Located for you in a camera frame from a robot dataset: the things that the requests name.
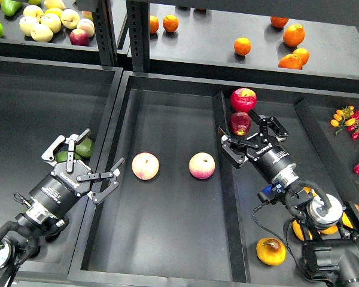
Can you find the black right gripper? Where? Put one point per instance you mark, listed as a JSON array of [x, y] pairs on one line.
[[263, 150]]

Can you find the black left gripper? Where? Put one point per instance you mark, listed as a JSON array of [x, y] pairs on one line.
[[59, 191]]

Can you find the yellow pear with brown top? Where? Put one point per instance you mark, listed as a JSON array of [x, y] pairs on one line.
[[271, 251]]

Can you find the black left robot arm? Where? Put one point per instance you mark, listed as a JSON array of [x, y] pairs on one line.
[[46, 209]]

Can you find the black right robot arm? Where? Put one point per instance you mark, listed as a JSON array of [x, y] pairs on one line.
[[333, 259]]

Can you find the yellow pear lower left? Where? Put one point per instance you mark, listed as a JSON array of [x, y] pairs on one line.
[[298, 230]]

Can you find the yellow pear middle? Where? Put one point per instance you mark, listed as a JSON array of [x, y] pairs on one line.
[[330, 230]]

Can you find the pale yellow pear front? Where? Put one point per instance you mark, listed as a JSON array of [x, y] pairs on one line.
[[41, 33]]

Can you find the pale yellow pear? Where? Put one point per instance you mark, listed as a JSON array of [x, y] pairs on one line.
[[52, 21], [33, 11], [41, 33], [70, 18], [26, 24]]

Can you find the pale yellow pear centre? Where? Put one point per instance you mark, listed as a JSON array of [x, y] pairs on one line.
[[52, 21]]

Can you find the pale yellow pear right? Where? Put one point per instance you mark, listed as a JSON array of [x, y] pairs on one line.
[[70, 18]]

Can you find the pale yellow pear left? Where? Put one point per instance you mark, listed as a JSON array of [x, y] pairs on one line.
[[26, 24]]

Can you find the pale yellow pear top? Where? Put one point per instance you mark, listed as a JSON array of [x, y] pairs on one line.
[[33, 11]]

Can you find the bright red apple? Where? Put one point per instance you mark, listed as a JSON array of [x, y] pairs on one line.
[[243, 100]]

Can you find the pink apple right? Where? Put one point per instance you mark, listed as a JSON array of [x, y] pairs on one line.
[[202, 165]]

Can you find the pink apple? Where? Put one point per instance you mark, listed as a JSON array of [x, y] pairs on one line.
[[202, 165], [145, 166]]

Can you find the pink apple left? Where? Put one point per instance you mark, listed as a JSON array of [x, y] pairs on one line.
[[145, 166]]

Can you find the black left tray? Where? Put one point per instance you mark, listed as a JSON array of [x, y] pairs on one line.
[[40, 100]]

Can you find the black tray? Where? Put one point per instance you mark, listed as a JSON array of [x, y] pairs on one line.
[[175, 229], [40, 100]]

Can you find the orange front right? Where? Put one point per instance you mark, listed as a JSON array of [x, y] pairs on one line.
[[291, 61]]

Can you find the cherry tomato bunch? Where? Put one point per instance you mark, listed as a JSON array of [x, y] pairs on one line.
[[346, 118]]

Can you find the orange centre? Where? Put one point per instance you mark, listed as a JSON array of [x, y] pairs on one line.
[[242, 46]]

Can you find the orange behind right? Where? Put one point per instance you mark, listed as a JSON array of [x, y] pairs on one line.
[[303, 54]]

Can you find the black centre tray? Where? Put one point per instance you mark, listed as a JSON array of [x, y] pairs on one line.
[[175, 229]]

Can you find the large orange right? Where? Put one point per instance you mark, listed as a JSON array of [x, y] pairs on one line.
[[294, 35]]

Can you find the orange top right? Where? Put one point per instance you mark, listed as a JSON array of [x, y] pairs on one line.
[[278, 22]]

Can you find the dark red shelf apple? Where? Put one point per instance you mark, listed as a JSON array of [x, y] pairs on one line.
[[79, 37]]

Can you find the pale pink peach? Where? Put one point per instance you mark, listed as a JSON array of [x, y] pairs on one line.
[[87, 25]]

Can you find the orange far left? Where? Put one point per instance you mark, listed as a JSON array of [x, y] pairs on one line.
[[154, 24]]

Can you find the yellow lemon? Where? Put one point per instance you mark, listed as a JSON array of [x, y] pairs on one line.
[[54, 10]]

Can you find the green pepper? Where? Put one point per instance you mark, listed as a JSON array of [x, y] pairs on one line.
[[10, 7]]

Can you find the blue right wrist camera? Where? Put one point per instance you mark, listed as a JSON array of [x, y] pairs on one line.
[[271, 194]]

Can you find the black shelf post left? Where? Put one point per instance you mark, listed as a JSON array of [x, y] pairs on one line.
[[104, 31]]

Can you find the black shelf post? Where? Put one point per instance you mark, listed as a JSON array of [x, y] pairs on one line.
[[104, 31], [139, 34]]

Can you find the black shelf post right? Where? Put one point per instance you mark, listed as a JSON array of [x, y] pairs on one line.
[[139, 34]]

